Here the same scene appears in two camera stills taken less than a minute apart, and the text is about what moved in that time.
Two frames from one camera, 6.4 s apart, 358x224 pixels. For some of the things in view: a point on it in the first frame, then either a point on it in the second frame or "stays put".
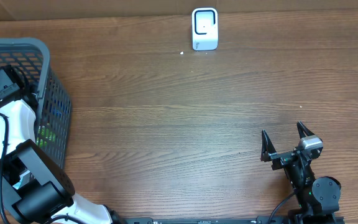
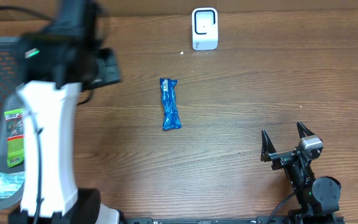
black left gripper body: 28,88 to 109,70
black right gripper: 281,158 stays put
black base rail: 260,219 stays put
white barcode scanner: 204,28 stays put
